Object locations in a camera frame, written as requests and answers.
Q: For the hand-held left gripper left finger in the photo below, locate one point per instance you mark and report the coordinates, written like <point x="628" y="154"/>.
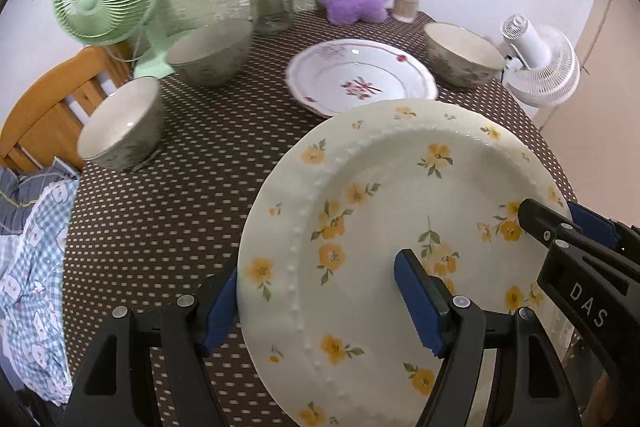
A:
<point x="220" y="307"/>

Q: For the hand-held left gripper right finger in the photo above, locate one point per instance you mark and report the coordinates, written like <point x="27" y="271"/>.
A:
<point x="415" y="302"/>

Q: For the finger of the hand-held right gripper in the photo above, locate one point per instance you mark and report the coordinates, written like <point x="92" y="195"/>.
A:
<point x="537" y="217"/>
<point x="595" y="224"/>

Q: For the yellow flower ceramic plate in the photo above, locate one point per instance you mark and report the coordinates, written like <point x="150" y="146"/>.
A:
<point x="380" y="177"/>

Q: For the red flower white plate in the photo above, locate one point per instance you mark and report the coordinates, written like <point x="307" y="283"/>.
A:
<point x="350" y="67"/>

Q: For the large grey floral bowl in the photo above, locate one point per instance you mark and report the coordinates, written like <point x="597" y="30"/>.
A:
<point x="210" y="57"/>

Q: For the beige door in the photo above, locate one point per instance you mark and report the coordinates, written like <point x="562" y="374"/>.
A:
<point x="600" y="82"/>

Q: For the white folding fan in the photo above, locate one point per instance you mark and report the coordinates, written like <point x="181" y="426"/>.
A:
<point x="545" y="62"/>

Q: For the cream floral ceramic bowl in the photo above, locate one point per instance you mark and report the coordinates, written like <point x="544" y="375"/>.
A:
<point x="115" y="122"/>
<point x="465" y="47"/>

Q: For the blue checked blanket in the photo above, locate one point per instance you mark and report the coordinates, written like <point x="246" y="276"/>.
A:
<point x="35" y="282"/>

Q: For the grey striped cloth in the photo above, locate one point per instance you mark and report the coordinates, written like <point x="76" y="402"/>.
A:
<point x="25" y="202"/>

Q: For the toothpick holder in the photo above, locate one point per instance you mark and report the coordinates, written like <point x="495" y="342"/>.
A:
<point x="405" y="4"/>

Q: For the wooden chair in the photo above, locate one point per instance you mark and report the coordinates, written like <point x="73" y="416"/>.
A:
<point x="50" y="107"/>

